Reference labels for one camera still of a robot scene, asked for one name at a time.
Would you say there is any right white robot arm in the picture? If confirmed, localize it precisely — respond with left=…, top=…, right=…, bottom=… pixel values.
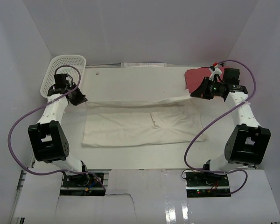
left=190, top=63, right=271, bottom=186

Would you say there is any folded red t shirt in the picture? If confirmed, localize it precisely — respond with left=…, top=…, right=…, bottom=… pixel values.
left=184, top=67, right=224, bottom=93

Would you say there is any white t shirt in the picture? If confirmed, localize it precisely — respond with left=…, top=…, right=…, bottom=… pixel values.
left=82, top=92, right=203, bottom=147

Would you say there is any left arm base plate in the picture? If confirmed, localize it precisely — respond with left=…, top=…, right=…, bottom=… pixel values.
left=60, top=172, right=105, bottom=196

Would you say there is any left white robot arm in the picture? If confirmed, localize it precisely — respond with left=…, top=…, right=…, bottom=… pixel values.
left=28, top=73, right=89, bottom=186

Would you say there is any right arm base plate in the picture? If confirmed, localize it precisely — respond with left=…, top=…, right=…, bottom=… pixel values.
left=181, top=170, right=231, bottom=198

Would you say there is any aluminium frame rail left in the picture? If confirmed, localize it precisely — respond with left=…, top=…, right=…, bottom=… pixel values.
left=9, top=102, right=52, bottom=224

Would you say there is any white plastic basket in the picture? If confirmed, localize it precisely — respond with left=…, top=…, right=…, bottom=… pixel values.
left=40, top=55, right=86, bottom=98

